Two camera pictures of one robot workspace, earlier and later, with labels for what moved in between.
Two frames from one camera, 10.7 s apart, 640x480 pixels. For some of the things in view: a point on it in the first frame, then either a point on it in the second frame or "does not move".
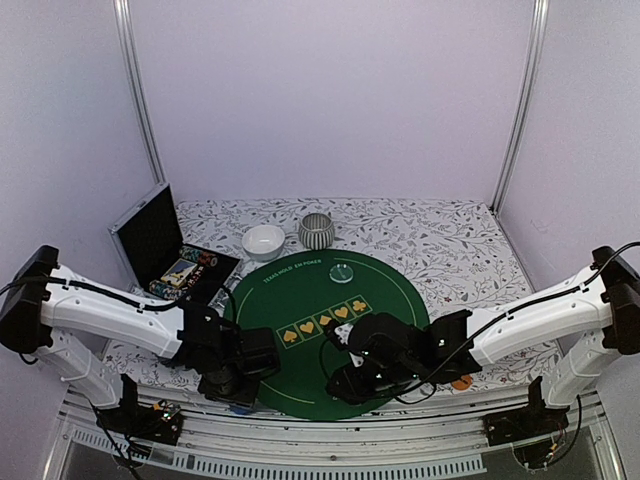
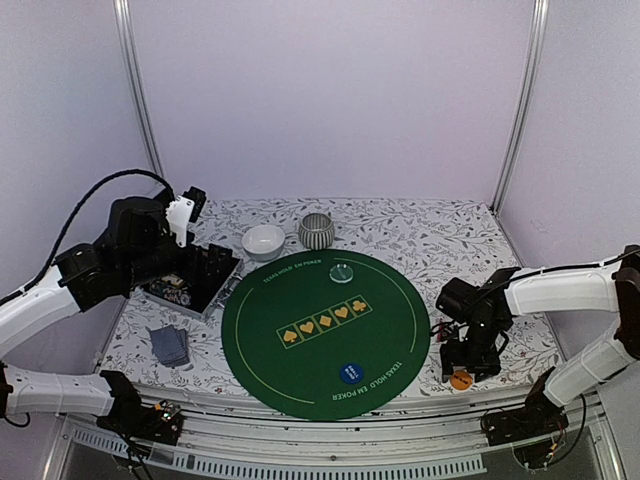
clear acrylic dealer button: x=341 y=273 does not move
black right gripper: x=355 y=392 -> x=453 y=357
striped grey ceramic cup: x=316 y=231 does not move
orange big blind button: x=463 y=383 does not move
